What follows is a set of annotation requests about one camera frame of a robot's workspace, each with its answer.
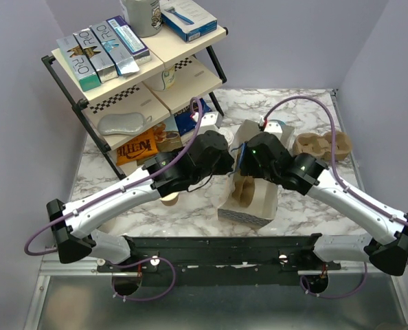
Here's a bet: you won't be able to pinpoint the brown cardboard cup carrier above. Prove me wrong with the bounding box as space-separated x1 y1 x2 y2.
231 173 256 208

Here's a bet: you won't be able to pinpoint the white patterned mug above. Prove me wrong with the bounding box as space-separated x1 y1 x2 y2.
144 65 175 91

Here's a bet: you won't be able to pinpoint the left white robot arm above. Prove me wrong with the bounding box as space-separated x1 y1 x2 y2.
47 131 234 272

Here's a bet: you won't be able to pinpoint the blue razor box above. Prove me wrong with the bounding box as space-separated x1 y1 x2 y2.
159 0 218 43

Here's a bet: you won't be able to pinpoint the grey printed mug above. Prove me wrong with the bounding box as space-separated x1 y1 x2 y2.
120 0 162 38

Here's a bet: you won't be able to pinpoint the teal silver toothpaste box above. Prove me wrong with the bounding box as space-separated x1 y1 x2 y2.
56 36 101 91

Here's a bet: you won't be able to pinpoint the brown cookie package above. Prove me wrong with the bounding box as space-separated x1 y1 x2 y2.
137 115 183 165

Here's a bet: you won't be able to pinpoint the purple white toothpaste box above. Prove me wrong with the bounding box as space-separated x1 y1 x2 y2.
106 16 152 65

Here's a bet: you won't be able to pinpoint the brown paper cup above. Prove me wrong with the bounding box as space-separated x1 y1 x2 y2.
160 192 179 206

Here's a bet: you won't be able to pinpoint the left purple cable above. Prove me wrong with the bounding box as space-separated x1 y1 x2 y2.
23 96 177 302

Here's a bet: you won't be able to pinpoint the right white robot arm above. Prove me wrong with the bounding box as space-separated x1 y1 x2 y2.
240 132 408 276

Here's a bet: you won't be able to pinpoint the checkered paper bag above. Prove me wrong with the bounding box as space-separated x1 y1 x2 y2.
217 208 272 229

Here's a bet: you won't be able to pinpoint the purple cable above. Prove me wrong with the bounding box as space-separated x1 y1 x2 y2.
258 96 408 299
23 96 177 302

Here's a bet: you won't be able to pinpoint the stacked brown cup carriers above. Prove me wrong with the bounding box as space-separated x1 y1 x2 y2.
293 131 352 161

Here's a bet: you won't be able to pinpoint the cream bag with blue handles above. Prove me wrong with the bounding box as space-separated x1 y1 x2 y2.
218 120 278 221

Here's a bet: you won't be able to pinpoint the orange snack bag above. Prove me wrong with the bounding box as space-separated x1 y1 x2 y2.
116 129 159 166

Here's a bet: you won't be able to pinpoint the black beige shelf rack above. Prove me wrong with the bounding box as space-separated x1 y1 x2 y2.
41 26 228 179

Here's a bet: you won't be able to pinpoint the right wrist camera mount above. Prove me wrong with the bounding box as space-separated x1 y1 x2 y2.
259 118 283 139

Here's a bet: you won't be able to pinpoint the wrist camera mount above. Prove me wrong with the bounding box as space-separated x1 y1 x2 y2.
198 112 223 135
259 118 283 139

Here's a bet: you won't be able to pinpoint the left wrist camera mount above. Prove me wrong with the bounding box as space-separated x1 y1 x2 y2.
198 112 223 135

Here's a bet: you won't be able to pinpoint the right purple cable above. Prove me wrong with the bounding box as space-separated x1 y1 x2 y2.
258 96 408 299

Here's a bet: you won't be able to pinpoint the blue silver toothpaste box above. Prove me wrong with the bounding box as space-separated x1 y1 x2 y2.
90 21 139 77

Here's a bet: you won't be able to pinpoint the blue chips bag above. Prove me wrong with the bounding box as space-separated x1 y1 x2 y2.
174 98 212 136

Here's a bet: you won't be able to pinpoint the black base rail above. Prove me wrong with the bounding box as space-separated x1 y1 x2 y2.
97 234 341 287

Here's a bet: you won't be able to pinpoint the grey sponge pad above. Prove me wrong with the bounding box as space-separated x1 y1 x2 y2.
97 112 152 135

